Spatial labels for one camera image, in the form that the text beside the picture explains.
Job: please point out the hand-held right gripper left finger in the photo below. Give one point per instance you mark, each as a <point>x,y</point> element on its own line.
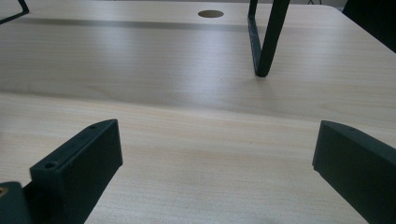
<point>77,168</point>

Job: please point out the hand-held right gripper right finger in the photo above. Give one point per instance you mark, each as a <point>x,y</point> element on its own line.
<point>358,165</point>

